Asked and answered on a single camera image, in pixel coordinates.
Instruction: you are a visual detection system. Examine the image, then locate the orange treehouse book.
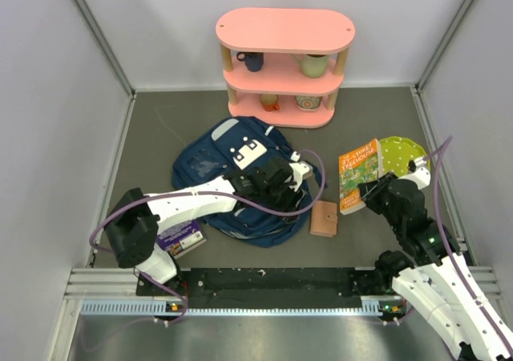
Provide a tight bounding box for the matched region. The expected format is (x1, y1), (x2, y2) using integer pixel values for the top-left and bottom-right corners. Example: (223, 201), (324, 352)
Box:
(338, 139), (383, 215)

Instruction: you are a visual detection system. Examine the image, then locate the navy blue backpack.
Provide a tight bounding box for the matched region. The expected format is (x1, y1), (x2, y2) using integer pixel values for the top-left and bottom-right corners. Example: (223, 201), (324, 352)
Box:
(172, 116), (313, 248)

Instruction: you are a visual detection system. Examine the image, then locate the purple book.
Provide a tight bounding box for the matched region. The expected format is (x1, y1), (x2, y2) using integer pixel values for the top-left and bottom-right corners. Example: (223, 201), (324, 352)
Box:
(156, 221), (207, 258)

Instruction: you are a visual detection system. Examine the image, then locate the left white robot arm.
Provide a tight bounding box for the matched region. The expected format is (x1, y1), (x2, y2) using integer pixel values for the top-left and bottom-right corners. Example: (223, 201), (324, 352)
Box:
(102, 156), (311, 294)

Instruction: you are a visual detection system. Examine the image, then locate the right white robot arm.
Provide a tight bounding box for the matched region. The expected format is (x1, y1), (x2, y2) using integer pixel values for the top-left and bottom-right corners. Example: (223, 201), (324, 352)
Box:
(358, 173), (512, 360)

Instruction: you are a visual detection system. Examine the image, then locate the green polka dot plate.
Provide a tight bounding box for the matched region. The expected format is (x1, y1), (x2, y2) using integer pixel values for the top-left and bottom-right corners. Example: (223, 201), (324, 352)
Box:
(379, 136), (427, 177)

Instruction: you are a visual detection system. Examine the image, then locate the tan leather wallet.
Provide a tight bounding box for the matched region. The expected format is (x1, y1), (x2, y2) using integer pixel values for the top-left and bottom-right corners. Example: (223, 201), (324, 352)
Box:
(309, 201), (337, 237)

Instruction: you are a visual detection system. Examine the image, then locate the orange cup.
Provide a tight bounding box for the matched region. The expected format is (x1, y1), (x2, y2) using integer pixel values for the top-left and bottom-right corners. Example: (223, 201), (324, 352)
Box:
(259, 94), (280, 112)

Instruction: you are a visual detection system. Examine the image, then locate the patterned ceramic bowl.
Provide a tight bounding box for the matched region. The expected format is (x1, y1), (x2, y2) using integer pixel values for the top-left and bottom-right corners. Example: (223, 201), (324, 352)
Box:
(295, 95), (322, 112)

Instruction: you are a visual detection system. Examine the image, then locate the pink three-tier shelf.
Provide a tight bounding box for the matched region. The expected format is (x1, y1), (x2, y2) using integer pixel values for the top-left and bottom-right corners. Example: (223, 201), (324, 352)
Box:
(216, 7), (356, 128)

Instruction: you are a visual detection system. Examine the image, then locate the dark blue mug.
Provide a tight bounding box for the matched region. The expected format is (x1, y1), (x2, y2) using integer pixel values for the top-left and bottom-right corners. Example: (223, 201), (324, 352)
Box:
(236, 51), (264, 72)

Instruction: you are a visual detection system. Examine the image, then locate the pale green mug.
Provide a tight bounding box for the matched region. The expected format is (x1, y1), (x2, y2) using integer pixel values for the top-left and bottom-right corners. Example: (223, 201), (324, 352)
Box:
(292, 54), (329, 79)

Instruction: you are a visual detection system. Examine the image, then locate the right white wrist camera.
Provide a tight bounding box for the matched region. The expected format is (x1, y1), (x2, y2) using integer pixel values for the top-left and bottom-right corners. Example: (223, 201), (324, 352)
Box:
(406, 157), (430, 190)

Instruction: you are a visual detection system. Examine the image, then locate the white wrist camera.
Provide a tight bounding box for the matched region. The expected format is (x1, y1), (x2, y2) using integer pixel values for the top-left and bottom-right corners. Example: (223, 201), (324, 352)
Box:
(289, 151), (313, 192)
(406, 157), (430, 190)

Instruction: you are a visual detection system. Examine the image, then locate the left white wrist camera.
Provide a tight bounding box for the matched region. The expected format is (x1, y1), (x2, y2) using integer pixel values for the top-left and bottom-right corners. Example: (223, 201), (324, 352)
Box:
(289, 151), (313, 192)

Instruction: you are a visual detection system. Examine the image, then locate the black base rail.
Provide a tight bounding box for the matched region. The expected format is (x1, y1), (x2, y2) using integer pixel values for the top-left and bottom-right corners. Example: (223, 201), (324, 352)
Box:
(135, 266), (406, 309)

